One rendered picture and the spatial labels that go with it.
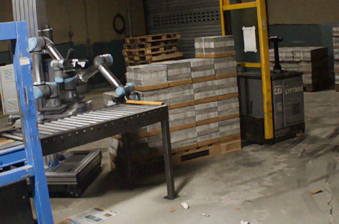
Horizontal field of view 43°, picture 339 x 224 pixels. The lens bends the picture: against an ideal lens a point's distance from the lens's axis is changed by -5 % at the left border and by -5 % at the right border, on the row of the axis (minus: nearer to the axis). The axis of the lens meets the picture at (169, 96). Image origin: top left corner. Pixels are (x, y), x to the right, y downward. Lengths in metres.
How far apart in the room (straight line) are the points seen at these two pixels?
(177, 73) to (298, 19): 6.63
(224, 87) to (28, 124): 2.82
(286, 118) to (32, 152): 3.47
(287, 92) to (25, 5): 3.09
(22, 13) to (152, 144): 1.83
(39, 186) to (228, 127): 2.83
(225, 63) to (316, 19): 6.00
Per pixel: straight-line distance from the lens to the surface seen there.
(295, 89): 5.53
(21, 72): 2.66
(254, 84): 5.53
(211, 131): 4.98
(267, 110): 5.20
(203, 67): 4.86
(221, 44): 4.99
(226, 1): 5.70
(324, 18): 10.71
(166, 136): 3.77
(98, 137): 3.27
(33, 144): 2.73
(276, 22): 11.27
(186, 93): 4.77
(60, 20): 12.04
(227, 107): 5.07
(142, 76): 4.49
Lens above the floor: 1.41
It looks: 8 degrees down
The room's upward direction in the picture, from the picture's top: 5 degrees counter-clockwise
